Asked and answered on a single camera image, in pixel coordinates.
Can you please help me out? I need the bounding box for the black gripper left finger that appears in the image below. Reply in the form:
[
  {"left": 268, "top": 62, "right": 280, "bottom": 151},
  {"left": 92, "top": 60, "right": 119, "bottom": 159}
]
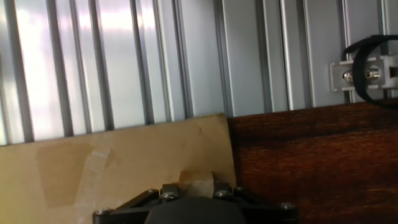
[{"left": 92, "top": 182, "right": 180, "bottom": 224}]

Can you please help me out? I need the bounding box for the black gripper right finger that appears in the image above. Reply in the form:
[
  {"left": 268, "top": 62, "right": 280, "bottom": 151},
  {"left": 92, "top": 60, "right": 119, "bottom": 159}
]
[{"left": 213, "top": 181, "right": 300, "bottom": 224}]

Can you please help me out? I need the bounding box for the small wooden block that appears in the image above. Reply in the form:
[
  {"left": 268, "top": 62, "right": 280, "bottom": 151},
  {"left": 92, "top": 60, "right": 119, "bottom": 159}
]
[{"left": 178, "top": 170, "right": 216, "bottom": 198}]

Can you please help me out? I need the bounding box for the brown cardboard sheet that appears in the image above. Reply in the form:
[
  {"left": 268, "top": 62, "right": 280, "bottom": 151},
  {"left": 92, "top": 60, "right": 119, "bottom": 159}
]
[{"left": 0, "top": 113, "right": 238, "bottom": 224}]

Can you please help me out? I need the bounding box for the black strap loop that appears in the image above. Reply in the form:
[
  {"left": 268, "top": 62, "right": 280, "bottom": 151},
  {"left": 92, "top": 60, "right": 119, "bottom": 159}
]
[{"left": 341, "top": 34, "right": 398, "bottom": 111}]

